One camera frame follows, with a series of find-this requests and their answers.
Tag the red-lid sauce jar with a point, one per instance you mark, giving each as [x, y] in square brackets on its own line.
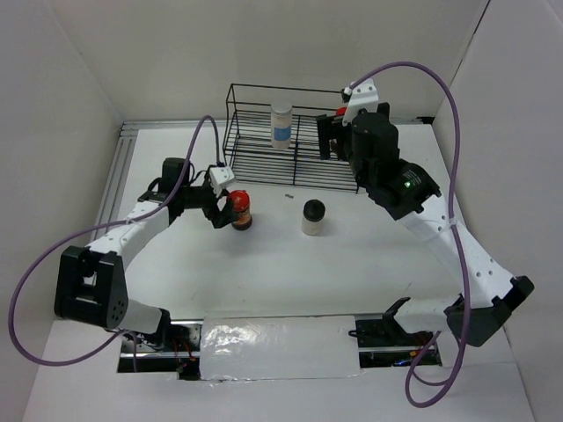
[339, 127]
[241, 206]

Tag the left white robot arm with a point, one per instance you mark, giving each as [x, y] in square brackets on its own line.
[91, 285]

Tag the silver-lid white shaker bottle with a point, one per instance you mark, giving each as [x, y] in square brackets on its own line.
[281, 124]

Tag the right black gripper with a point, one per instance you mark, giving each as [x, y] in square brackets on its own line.
[329, 127]

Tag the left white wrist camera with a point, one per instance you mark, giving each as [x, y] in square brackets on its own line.
[221, 177]

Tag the white foil cover sheet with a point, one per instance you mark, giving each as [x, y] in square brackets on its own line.
[278, 348]

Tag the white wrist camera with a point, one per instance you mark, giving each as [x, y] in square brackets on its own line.
[364, 96]
[221, 177]

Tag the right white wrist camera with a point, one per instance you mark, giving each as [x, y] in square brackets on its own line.
[364, 96]

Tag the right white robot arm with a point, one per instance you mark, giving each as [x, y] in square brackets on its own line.
[369, 144]

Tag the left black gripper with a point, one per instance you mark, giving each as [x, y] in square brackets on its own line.
[227, 214]

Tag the black wire rack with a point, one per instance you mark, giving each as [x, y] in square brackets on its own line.
[247, 138]

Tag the black-cap white bottle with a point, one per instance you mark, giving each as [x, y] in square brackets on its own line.
[313, 217]

